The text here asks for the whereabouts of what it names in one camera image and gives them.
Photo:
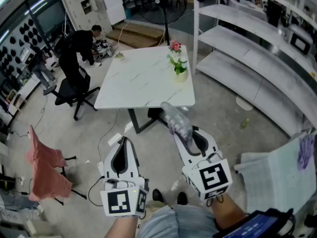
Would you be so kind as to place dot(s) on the green plant in cream pot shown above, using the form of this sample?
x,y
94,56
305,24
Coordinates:
x,y
180,71

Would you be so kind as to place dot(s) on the black tablet with blue screen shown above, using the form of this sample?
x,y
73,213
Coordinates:
x,y
255,225

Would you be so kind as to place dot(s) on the purple cloth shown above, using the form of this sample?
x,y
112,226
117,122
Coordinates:
x,y
306,152

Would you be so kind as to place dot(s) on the black office chair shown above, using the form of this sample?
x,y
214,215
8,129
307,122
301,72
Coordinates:
x,y
71,88

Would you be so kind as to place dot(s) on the person's light blue shirt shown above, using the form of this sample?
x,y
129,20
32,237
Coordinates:
x,y
178,223

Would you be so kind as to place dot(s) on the white oval pad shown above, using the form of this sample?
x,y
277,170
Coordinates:
x,y
244,103

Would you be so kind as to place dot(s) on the white microwave oven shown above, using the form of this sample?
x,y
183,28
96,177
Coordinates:
x,y
300,43

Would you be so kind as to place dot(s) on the white cabinet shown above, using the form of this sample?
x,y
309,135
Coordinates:
x,y
84,6

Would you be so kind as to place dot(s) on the white paper sheet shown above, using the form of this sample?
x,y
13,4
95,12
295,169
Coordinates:
x,y
114,139

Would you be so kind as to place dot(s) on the pink cloth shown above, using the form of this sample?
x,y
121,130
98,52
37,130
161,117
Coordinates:
x,y
47,167

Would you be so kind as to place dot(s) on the person's left forearm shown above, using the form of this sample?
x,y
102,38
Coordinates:
x,y
122,227

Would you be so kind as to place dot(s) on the white shelving unit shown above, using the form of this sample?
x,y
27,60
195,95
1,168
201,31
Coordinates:
x,y
247,58

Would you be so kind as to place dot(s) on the person's right forearm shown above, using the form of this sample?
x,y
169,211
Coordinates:
x,y
226,212

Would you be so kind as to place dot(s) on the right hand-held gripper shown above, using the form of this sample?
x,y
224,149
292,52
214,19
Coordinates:
x,y
213,180

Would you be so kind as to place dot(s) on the white box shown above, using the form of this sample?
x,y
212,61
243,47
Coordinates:
x,y
272,177

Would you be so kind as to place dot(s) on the black floor fan stand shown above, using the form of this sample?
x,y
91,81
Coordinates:
x,y
158,1

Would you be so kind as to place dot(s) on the person's black shoe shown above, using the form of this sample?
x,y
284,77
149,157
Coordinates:
x,y
157,195
182,198

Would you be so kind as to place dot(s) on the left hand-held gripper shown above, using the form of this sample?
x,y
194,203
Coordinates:
x,y
119,203

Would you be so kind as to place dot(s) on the small succulent plant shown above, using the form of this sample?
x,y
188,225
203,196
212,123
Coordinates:
x,y
119,56

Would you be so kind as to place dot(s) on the black chair frame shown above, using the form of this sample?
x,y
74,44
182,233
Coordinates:
x,y
76,194

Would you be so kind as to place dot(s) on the grey floor device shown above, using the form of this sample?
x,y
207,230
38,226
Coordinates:
x,y
102,47

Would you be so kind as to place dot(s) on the pink flowers in pot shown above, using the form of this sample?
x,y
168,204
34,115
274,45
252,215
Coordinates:
x,y
175,46

